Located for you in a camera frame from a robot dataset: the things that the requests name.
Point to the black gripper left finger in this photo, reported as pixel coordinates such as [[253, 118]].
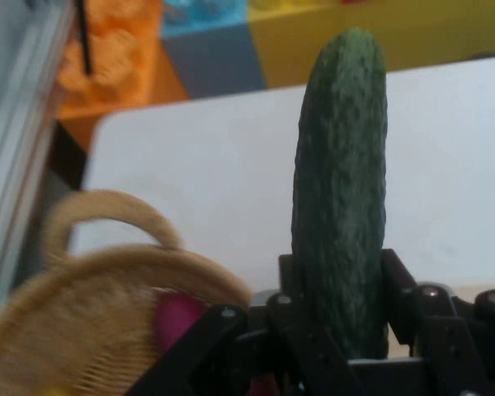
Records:
[[288, 342]]

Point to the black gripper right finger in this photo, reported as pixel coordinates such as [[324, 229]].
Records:
[[458, 330]]

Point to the long dark green cucumber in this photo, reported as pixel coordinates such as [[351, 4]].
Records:
[[340, 185]]

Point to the magenta eggplant toy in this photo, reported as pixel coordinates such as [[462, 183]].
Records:
[[177, 319]]

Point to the woven wicker basket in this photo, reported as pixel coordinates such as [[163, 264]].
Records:
[[86, 313]]

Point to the orange giant building block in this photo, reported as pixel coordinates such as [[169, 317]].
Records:
[[119, 62]]

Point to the blue giant building block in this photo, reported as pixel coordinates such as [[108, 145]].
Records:
[[206, 16]]

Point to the black tripod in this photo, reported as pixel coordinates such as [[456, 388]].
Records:
[[83, 37]]

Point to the aluminium rail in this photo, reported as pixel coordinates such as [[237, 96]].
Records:
[[12, 123]]

